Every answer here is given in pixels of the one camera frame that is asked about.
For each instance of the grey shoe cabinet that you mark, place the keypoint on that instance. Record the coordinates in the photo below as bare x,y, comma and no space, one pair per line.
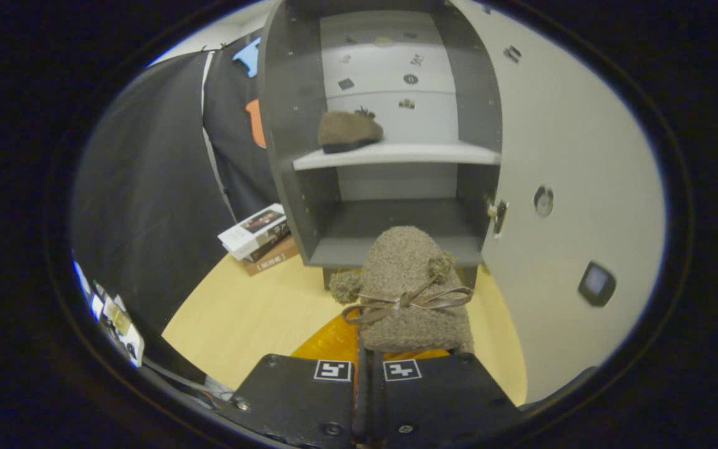
396,218

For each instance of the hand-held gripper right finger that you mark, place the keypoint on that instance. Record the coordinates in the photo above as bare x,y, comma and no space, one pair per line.
446,399

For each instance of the pile of small desk clutter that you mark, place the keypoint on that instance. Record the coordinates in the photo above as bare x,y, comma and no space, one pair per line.
116,318

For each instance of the black backdrop cloth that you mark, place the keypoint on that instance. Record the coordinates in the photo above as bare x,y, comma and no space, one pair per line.
147,187

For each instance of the brown book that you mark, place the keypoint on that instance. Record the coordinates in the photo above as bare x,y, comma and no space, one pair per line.
272,260

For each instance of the white shoe cabinet door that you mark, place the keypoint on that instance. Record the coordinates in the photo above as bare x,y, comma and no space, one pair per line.
571,156

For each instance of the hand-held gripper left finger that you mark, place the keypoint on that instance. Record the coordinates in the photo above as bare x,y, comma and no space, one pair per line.
296,399

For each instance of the brown fuzzy shoe with bow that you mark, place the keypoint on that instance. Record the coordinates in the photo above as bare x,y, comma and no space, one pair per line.
402,262
348,130

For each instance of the white book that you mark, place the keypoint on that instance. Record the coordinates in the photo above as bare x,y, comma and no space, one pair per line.
253,231

